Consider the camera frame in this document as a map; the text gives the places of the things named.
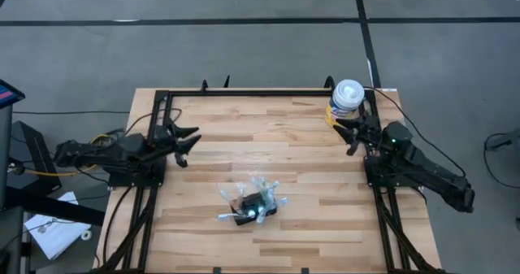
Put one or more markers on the monitor with pink blue screen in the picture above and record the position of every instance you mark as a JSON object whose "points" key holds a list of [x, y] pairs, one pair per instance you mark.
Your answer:
{"points": [[10, 93]]}

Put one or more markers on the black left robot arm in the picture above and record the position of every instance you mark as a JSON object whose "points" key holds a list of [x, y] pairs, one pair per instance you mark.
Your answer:
{"points": [[113, 154]]}

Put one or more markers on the blue mouthwash bottle white cap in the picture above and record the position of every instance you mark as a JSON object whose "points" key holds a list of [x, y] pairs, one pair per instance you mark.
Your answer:
{"points": [[252, 213], [261, 210]]}

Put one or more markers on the black floor case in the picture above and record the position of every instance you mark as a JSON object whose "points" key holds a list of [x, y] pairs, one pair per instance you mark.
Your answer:
{"points": [[36, 156]]}

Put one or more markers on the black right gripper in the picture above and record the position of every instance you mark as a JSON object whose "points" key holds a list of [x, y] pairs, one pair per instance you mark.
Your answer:
{"points": [[365, 133]]}

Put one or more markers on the white tape roll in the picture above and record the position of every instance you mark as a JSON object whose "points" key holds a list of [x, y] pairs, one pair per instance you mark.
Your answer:
{"points": [[86, 235]]}

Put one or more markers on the yellow Lysol wipes canister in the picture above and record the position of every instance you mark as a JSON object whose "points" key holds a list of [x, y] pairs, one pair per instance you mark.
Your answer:
{"points": [[345, 99]]}

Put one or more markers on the white paper sheets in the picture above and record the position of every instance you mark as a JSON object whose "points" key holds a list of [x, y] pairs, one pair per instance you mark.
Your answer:
{"points": [[53, 229]]}

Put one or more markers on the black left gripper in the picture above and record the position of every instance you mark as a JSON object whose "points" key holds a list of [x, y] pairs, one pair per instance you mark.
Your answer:
{"points": [[164, 140]]}

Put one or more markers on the black aluminium table frame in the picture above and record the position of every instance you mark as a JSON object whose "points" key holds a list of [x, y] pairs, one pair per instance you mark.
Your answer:
{"points": [[252, 92]]}

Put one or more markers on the black floor beam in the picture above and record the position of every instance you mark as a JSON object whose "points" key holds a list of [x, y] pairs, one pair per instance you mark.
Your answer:
{"points": [[53, 209]]}

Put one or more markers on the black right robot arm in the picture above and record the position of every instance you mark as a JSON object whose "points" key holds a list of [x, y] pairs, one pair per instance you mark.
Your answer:
{"points": [[418, 164]]}

